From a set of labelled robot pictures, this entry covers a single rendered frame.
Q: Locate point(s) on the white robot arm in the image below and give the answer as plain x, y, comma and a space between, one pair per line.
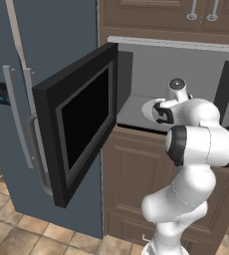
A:
199, 146

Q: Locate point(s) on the black microwave door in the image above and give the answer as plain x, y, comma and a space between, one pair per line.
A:
83, 116

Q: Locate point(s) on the white microwave turntable plate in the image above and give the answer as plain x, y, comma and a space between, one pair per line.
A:
147, 108

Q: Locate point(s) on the black microwave oven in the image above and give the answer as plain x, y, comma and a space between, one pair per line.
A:
173, 66

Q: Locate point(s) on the large brown cupboard door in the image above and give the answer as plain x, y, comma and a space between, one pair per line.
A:
133, 172

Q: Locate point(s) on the brown drawer front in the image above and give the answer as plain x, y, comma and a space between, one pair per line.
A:
126, 229

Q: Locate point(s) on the dark blue-grey fridge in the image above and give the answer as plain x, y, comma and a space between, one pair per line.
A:
53, 33

